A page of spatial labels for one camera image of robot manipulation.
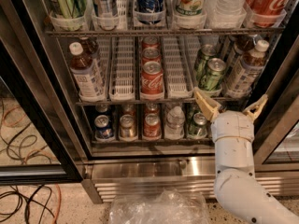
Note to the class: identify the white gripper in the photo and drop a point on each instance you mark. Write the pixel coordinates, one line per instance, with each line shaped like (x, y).
(232, 125)

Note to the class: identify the tea bottle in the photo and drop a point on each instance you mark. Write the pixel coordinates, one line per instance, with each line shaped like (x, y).
(86, 73)
(242, 44)
(91, 47)
(246, 70)

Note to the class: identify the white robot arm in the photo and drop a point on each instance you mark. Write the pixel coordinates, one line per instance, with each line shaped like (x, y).
(235, 186)

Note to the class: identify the green can bottom shelf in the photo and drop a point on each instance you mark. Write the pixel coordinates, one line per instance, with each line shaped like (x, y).
(197, 126)

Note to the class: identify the right glass fridge door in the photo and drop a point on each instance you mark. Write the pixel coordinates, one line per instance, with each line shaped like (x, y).
(280, 81)

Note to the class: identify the glass fridge door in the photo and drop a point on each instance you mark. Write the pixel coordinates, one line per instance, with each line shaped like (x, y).
(34, 68)
(280, 81)

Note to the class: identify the clear water bottle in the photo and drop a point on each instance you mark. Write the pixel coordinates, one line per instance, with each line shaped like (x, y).
(174, 124)

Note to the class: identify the red can bottom shelf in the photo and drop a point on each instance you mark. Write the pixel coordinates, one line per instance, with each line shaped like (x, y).
(152, 126)

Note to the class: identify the bronze can bottom shelf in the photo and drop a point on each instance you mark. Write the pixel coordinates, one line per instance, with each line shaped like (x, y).
(127, 127)

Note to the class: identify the cola bottle top shelf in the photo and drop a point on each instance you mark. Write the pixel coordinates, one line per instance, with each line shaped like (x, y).
(264, 13)

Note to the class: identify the blue bottle top shelf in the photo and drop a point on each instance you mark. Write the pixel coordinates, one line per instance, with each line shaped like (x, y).
(149, 11)

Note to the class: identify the blue can bottom shelf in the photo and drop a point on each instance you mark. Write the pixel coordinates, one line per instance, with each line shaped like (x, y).
(103, 127)

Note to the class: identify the steel fridge base grille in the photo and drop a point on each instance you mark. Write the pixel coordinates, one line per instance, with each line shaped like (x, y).
(105, 180)

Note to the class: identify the silver bottle top shelf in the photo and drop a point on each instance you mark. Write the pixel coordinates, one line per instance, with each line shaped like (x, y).
(105, 8)

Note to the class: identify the left glass fridge door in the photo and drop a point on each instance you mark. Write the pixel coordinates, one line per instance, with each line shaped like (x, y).
(34, 68)

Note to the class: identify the front green soda can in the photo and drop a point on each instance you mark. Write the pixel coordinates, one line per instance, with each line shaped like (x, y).
(212, 74)

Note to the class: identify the green soda can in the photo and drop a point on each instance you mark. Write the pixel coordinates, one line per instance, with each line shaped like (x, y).
(204, 54)
(212, 74)

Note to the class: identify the rear green soda can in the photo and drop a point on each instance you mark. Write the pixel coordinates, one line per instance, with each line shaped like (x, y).
(204, 54)

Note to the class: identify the front red cola can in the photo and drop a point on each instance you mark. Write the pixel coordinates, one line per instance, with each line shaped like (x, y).
(152, 78)

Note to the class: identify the red cola can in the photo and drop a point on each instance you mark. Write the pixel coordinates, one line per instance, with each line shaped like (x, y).
(151, 55)
(152, 78)
(150, 42)

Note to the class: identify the middle red cola can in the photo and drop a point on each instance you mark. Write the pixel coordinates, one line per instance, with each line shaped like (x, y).
(151, 55)

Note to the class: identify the rear red cola can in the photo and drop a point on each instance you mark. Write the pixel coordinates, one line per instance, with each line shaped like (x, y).
(150, 42)

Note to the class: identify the clear plastic bag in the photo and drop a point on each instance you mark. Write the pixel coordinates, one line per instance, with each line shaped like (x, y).
(168, 207)

